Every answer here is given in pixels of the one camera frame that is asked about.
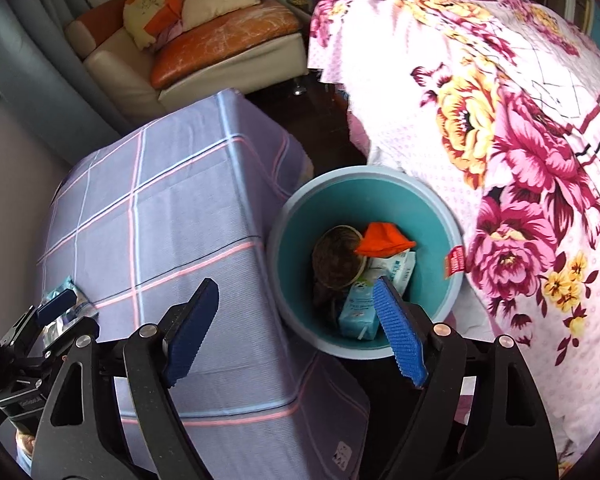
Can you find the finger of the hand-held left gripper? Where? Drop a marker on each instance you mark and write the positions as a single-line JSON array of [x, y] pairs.
[[85, 329], [55, 306]]

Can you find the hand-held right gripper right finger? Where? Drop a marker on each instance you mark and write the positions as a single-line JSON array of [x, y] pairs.
[[400, 332]]

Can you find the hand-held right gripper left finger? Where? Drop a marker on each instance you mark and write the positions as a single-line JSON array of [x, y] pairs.
[[190, 330]]

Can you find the clear plastic wrapper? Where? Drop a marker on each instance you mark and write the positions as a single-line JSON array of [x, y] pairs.
[[82, 310]]

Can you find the light blue carton box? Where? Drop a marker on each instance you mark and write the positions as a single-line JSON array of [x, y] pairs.
[[357, 310]]

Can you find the white medicine box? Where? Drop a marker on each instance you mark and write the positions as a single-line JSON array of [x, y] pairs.
[[400, 267]]

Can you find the red snack packet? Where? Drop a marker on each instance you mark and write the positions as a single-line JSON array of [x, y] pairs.
[[385, 237]]

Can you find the brown paper bowl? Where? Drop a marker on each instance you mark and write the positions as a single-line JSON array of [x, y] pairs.
[[335, 260]]

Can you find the blue plastic trash bin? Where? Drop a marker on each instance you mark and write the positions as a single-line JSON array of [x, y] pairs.
[[300, 240]]

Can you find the person's left hand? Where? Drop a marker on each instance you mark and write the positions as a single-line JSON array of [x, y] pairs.
[[25, 444]]

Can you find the purple plaid table cloth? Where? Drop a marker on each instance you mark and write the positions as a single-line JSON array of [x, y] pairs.
[[180, 200]]

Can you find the cream leather sofa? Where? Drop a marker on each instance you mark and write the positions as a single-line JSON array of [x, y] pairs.
[[115, 70]]

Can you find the grey blue curtain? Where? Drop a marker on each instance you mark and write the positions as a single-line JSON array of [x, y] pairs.
[[35, 60]]

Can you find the pink floral blanket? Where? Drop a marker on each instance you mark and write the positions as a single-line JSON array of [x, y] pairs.
[[430, 60]]

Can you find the orange seat cushion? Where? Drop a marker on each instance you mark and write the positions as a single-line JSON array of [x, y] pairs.
[[220, 30]]

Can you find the yellow orange plush pillow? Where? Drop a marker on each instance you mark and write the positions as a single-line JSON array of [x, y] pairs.
[[150, 5]]

